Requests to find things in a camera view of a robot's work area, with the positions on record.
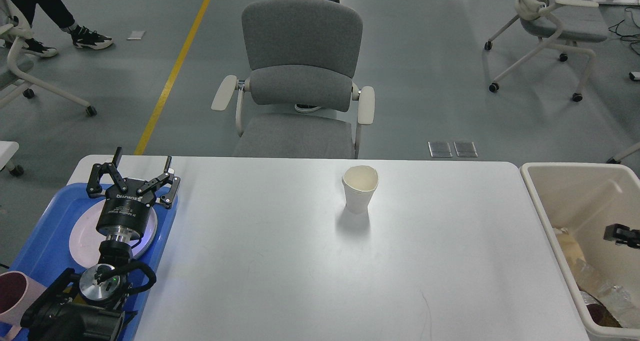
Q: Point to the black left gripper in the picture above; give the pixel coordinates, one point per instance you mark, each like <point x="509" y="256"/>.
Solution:
<point x="125" y="211"/>

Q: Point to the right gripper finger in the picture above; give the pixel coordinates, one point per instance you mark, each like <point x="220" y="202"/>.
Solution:
<point x="622" y="235"/>

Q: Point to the brown paper bag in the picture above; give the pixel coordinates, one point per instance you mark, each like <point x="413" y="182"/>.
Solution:
<point x="573" y="253"/>

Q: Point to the pink plate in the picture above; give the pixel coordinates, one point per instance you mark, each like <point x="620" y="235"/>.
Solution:
<point x="84" y="239"/>

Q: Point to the white paper cup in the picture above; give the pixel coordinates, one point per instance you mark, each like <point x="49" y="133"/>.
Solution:
<point x="359" y="184"/>

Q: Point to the aluminium foil sheet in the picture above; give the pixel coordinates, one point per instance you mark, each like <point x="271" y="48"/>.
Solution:
<point x="615" y="298"/>

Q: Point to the crushed red can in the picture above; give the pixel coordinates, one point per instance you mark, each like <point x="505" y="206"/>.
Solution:
<point x="597" y="312"/>

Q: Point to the foil with brown napkin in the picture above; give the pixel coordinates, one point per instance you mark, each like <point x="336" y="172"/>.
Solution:
<point x="608" y="320"/>

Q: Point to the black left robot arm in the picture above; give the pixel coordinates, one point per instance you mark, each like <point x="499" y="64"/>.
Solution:
<point x="90" y="305"/>

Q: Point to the beige plastic bin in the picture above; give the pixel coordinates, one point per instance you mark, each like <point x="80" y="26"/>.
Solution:
<point x="584" y="198"/>

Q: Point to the pink mug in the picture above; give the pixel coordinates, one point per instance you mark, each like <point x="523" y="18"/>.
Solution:
<point x="18" y="292"/>

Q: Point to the white chair left background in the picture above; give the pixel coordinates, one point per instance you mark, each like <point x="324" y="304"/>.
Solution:
<point x="15" y="65"/>

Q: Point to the white chair background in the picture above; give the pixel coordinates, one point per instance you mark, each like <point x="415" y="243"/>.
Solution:
<point x="15" y="65"/>
<point x="558" y="25"/>

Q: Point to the floor outlet plate right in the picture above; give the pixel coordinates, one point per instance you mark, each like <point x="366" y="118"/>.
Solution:
<point x="466" y="149"/>

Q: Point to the floor outlet plate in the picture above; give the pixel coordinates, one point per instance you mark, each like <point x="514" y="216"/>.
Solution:
<point x="440" y="149"/>
<point x="466" y="149"/>

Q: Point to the floor outlet plate left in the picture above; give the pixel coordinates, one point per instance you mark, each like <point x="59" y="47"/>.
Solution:
<point x="440" y="149"/>

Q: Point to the white chair right background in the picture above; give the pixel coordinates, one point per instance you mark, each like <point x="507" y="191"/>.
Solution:
<point x="558" y="25"/>

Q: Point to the grey office chair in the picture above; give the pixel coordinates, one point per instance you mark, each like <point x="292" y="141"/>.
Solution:
<point x="299" y="52"/>

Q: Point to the person in black clothes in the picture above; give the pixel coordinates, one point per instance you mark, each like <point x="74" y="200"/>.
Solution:
<point x="81" y="36"/>

